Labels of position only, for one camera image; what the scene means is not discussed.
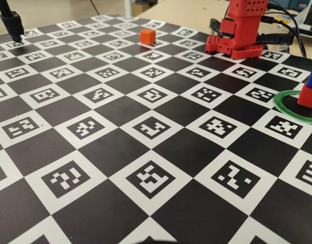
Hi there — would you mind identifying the red cube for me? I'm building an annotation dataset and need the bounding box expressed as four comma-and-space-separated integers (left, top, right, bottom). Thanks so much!
297, 82, 312, 110

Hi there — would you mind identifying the black usb plug cable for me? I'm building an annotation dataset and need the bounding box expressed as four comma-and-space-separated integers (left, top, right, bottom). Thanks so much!
262, 15, 285, 25

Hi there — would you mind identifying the black white marker mat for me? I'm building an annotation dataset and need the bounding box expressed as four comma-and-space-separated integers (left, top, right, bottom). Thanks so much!
0, 14, 312, 244

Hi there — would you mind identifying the orange cube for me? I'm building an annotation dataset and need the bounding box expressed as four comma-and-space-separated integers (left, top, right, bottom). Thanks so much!
139, 28, 156, 46

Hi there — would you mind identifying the green ring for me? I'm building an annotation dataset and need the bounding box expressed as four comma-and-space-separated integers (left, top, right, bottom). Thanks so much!
272, 89, 312, 125

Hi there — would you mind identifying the thick black cable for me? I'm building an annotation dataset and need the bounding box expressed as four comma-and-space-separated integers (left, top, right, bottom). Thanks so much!
267, 1, 308, 57

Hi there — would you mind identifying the white table leg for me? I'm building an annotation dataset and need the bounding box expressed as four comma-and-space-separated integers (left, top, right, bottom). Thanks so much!
124, 0, 133, 17

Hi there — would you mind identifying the thin black floor cable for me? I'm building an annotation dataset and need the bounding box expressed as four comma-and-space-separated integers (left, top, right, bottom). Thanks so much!
88, 0, 101, 15

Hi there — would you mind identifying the white grey device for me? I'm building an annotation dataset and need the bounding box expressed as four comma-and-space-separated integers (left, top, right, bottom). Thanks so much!
297, 0, 312, 39

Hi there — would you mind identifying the black table clamp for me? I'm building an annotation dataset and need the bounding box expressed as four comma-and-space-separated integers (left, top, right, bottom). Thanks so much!
256, 34, 296, 47

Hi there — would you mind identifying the teal storage box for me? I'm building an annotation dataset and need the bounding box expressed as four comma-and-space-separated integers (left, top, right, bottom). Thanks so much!
285, 0, 310, 10

